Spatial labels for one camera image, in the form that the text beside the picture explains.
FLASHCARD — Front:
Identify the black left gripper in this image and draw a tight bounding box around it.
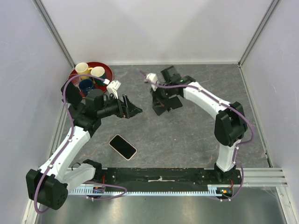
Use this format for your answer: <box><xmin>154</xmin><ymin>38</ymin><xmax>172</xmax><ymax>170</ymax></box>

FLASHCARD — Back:
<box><xmin>98</xmin><ymin>93</ymin><xmax>142</xmax><ymax>119</ymax></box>

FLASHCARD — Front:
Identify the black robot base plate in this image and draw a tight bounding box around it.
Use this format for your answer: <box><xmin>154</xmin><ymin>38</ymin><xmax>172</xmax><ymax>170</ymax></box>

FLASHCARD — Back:
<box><xmin>92</xmin><ymin>168</ymin><xmax>242</xmax><ymax>191</ymax></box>

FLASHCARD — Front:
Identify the light blue cable duct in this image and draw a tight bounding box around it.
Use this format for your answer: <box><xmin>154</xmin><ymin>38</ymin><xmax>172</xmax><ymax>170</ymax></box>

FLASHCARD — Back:
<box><xmin>69</xmin><ymin>184</ymin><xmax>233</xmax><ymax>196</ymax></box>

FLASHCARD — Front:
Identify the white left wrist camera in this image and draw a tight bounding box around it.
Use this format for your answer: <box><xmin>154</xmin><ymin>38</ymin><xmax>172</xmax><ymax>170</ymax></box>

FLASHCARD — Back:
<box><xmin>103</xmin><ymin>79</ymin><xmax>121</xmax><ymax>99</ymax></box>

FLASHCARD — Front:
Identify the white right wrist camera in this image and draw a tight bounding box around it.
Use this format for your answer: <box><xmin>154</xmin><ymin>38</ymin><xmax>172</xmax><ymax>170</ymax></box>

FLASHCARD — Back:
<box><xmin>144</xmin><ymin>73</ymin><xmax>160</xmax><ymax>91</ymax></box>

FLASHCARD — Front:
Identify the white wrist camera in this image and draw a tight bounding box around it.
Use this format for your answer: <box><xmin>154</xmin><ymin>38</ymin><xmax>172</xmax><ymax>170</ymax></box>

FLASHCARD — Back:
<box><xmin>144</xmin><ymin>73</ymin><xmax>160</xmax><ymax>91</ymax></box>
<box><xmin>103</xmin><ymin>79</ymin><xmax>121</xmax><ymax>99</ymax></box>

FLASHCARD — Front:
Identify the black angled desk phone stand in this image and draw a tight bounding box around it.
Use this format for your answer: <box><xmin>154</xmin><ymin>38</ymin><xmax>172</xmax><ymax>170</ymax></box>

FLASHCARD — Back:
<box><xmin>152</xmin><ymin>97</ymin><xmax>183</xmax><ymax>116</ymax></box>

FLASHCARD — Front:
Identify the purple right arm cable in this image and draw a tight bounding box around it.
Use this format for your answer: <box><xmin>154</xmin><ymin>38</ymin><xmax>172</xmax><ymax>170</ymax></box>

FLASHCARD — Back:
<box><xmin>139</xmin><ymin>70</ymin><xmax>256</xmax><ymax>202</ymax></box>

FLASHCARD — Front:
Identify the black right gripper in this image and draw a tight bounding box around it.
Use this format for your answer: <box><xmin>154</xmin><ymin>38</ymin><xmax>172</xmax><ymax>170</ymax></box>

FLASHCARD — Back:
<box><xmin>150</xmin><ymin>82</ymin><xmax>174</xmax><ymax>107</ymax></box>

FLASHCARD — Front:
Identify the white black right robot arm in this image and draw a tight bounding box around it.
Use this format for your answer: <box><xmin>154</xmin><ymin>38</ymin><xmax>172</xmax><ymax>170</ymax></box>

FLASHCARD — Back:
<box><xmin>145</xmin><ymin>66</ymin><xmax>248</xmax><ymax>184</ymax></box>

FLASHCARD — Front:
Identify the green mug white inside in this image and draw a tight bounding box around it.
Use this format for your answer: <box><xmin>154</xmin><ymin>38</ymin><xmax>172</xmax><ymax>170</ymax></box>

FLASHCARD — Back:
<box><xmin>91</xmin><ymin>66</ymin><xmax>107</xmax><ymax>86</ymax></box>

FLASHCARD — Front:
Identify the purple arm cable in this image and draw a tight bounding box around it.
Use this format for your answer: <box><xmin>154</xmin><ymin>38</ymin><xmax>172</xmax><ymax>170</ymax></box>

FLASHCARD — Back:
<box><xmin>34</xmin><ymin>74</ymin><xmax>128</xmax><ymax>214</ymax></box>
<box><xmin>139</xmin><ymin>70</ymin><xmax>256</xmax><ymax>202</ymax></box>

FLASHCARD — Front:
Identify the clear drinking glass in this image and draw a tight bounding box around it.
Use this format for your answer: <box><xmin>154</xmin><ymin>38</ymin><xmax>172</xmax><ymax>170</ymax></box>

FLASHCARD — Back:
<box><xmin>69</xmin><ymin>73</ymin><xmax>81</xmax><ymax>88</ymax></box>

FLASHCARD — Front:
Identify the red round tray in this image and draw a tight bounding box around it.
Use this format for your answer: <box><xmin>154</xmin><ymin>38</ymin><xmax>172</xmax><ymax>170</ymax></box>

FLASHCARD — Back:
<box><xmin>68</xmin><ymin>62</ymin><xmax>114</xmax><ymax>98</ymax></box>

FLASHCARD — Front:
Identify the yellow mug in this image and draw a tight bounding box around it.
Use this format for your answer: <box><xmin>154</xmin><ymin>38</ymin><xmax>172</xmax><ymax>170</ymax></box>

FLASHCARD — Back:
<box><xmin>75</xmin><ymin>62</ymin><xmax>93</xmax><ymax>80</ymax></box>

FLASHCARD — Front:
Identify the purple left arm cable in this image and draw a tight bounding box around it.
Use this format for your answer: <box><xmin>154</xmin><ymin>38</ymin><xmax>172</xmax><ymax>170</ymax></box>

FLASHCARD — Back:
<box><xmin>34</xmin><ymin>74</ymin><xmax>128</xmax><ymax>214</ymax></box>

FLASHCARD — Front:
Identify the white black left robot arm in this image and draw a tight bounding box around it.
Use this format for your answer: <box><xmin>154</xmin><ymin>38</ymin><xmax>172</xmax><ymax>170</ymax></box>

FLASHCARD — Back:
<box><xmin>26</xmin><ymin>89</ymin><xmax>142</xmax><ymax>214</ymax></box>

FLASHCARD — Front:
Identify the dark blue mug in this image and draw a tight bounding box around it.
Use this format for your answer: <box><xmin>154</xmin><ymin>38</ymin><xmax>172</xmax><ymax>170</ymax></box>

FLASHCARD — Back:
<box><xmin>78</xmin><ymin>79</ymin><xmax>95</xmax><ymax>96</ymax></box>

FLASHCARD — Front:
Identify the pink-cased smartphone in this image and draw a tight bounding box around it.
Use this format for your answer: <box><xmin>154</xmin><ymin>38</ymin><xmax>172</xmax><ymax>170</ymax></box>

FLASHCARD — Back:
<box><xmin>109</xmin><ymin>134</ymin><xmax>137</xmax><ymax>161</ymax></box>

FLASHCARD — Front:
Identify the aluminium frame rail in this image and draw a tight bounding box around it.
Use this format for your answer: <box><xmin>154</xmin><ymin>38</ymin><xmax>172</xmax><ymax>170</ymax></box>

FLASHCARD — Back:
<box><xmin>243</xmin><ymin>168</ymin><xmax>287</xmax><ymax>187</ymax></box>

